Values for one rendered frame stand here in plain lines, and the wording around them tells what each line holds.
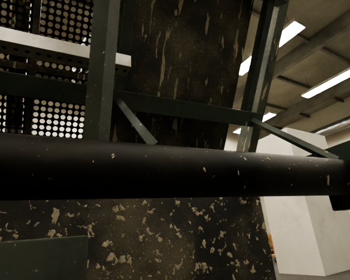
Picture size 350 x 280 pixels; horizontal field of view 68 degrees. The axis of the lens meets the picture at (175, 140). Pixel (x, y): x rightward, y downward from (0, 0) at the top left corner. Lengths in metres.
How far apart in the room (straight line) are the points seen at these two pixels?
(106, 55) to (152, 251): 0.75
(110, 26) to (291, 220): 3.30
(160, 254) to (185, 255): 0.11
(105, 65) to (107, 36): 0.07
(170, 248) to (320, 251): 2.60
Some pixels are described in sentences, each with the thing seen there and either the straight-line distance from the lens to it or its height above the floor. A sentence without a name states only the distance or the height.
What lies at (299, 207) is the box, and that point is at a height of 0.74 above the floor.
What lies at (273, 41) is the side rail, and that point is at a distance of 1.60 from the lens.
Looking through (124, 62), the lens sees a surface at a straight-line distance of 0.80.
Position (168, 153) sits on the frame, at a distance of 0.61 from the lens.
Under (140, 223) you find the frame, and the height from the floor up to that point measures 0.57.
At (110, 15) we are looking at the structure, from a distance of 0.68.
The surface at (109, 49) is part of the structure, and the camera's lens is 0.65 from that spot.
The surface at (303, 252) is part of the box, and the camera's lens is 3.62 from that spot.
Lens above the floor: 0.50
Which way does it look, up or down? 21 degrees up
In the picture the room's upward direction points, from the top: 5 degrees counter-clockwise
